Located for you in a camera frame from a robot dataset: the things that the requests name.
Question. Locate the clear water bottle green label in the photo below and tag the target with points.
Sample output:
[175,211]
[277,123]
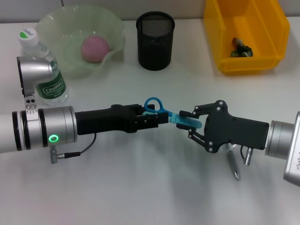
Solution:
[56,89]

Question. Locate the silver ballpoint pen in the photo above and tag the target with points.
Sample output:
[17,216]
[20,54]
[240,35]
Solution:
[234,164]

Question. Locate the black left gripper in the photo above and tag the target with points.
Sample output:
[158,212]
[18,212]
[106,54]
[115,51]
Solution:
[105,122]

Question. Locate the pink peach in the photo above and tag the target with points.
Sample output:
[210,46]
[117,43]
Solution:
[96,50]

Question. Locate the small dark object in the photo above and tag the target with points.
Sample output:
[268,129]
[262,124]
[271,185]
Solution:
[241,50]

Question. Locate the green glass fruit bowl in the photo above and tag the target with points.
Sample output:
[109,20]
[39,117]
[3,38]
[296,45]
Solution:
[65,47]

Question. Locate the black mesh pen cup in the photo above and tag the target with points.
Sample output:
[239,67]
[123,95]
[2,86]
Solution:
[154,51]

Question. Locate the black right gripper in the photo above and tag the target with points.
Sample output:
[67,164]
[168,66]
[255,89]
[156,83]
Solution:
[229,131]

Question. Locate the yellow plastic bin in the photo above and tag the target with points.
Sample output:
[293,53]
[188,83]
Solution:
[257,63]

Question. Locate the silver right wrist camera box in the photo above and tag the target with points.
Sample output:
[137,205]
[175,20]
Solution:
[293,168]

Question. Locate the blue cyan scissors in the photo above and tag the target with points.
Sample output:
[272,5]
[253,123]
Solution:
[185,120]

